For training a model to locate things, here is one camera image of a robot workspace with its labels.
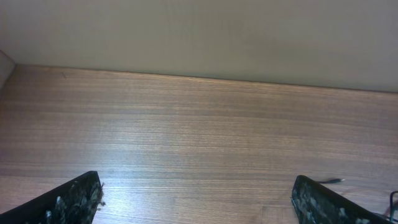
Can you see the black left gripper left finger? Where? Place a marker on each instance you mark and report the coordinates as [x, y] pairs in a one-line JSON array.
[[74, 202]]

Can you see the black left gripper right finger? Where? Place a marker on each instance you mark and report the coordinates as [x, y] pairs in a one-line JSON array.
[[314, 203]]

